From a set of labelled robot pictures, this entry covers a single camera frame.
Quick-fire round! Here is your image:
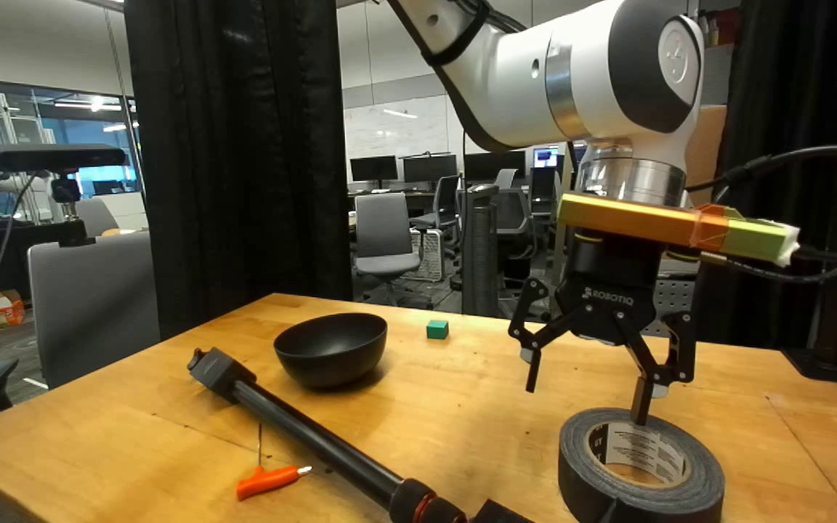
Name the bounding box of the black clamp post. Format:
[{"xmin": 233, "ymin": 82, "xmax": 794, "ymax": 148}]
[{"xmin": 784, "ymin": 252, "xmax": 837, "ymax": 385}]

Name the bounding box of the black squeegee tool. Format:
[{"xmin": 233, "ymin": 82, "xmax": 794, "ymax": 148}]
[{"xmin": 185, "ymin": 348, "xmax": 531, "ymax": 523}]

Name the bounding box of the black bowl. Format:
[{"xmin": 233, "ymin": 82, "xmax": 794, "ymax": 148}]
[{"xmin": 273, "ymin": 315, "xmax": 386, "ymax": 389}]

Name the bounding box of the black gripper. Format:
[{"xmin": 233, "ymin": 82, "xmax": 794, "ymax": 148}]
[{"xmin": 509, "ymin": 235, "xmax": 695, "ymax": 425}]

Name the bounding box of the grey office chair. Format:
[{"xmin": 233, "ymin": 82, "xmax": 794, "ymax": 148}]
[{"xmin": 353, "ymin": 191, "xmax": 418, "ymax": 287}]

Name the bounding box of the orange handled hex key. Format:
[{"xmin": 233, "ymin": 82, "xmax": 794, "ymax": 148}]
[{"xmin": 235, "ymin": 459, "xmax": 309, "ymax": 501}]

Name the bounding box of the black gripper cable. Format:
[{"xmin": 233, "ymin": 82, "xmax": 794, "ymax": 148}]
[{"xmin": 684, "ymin": 143, "xmax": 837, "ymax": 287}]

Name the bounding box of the yellow green wrist camera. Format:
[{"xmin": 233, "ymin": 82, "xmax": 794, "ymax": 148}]
[{"xmin": 557, "ymin": 191, "xmax": 800, "ymax": 267}]

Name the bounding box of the black curtain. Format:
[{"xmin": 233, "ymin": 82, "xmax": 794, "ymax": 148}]
[{"xmin": 126, "ymin": 0, "xmax": 353, "ymax": 338}]

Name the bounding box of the grey upholstered chair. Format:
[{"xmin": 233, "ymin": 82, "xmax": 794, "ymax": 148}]
[{"xmin": 27, "ymin": 233, "xmax": 159, "ymax": 389}]

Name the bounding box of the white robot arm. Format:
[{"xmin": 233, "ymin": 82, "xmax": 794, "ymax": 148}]
[{"xmin": 390, "ymin": 0, "xmax": 703, "ymax": 421}]

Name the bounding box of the black stereo camera left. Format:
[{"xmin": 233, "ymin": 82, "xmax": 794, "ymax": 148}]
[{"xmin": 0, "ymin": 145, "xmax": 127, "ymax": 171}]

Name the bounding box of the green cube block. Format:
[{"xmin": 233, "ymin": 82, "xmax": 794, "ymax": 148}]
[{"xmin": 425, "ymin": 319, "xmax": 450, "ymax": 340}]

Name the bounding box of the black duct tape roll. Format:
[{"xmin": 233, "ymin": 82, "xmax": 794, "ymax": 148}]
[{"xmin": 557, "ymin": 409, "xmax": 723, "ymax": 523}]

